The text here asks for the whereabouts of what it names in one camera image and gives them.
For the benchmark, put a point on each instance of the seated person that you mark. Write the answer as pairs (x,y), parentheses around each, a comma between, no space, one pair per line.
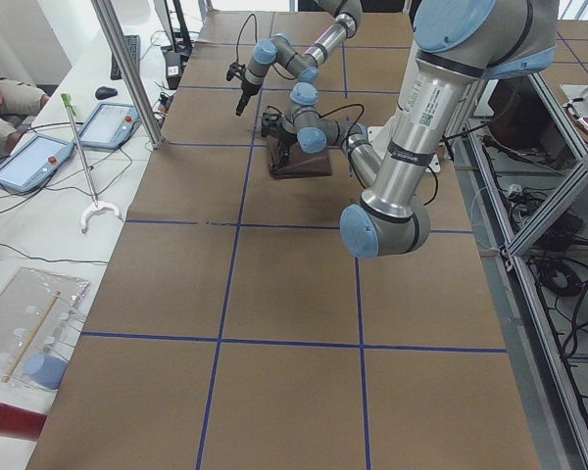
(17,98)

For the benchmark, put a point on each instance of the brown paper table cover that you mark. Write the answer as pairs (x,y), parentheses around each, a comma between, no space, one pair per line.
(233,330)

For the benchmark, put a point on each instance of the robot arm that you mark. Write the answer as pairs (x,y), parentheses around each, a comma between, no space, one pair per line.
(278,50)
(457,43)

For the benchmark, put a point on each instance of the clear plastic bag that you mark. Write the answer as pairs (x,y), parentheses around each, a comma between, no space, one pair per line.
(23,299)

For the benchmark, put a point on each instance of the near teach pendant tablet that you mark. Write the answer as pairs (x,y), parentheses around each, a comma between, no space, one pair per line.
(34,163)

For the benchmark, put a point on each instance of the reacher grabber stick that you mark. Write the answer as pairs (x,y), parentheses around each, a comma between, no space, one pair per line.
(96,205)

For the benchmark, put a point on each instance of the blue plastic cup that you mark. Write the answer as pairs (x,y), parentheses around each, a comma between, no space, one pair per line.
(45,370)

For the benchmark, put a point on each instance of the far teach pendant tablet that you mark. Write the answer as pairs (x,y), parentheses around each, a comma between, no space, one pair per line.
(109,126)

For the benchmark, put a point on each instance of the teach pendant tablet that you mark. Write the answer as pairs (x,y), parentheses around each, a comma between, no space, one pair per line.
(109,126)
(34,163)

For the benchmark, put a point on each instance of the red cylinder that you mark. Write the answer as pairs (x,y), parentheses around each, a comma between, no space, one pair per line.
(19,423)

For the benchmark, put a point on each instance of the aluminium frame post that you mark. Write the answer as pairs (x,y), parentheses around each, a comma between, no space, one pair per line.
(113,32)

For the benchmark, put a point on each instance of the brown t-shirt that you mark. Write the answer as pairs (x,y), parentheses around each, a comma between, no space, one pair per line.
(301,164)

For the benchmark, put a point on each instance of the black computer mouse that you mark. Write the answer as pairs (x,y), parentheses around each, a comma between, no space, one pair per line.
(105,92)

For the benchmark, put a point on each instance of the wooden stick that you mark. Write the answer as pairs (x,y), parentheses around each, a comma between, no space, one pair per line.
(29,339)

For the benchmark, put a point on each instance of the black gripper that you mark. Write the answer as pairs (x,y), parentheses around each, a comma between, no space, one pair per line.
(282,138)
(247,88)

